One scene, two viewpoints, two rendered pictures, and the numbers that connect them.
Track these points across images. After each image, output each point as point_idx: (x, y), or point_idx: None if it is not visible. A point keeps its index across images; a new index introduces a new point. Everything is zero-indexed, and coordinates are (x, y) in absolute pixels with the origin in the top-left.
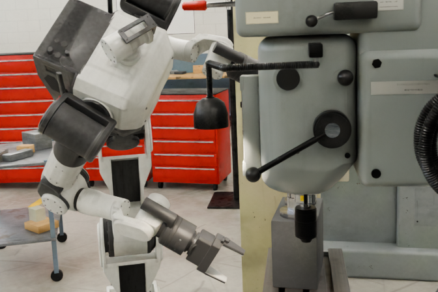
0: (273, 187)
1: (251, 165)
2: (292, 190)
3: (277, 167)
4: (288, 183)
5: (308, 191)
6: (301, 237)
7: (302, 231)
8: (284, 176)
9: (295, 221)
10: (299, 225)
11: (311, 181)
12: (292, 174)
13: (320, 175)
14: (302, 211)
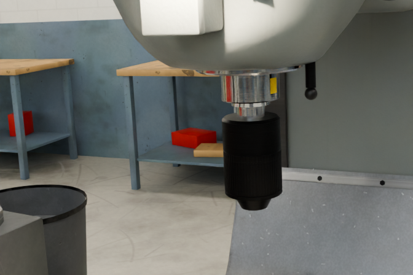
0: (287, 50)
1: None
2: (318, 50)
3: None
4: (333, 24)
5: (326, 51)
6: (273, 194)
7: (276, 176)
8: None
9: (252, 158)
10: (268, 162)
11: (352, 13)
12: None
13: None
14: (273, 121)
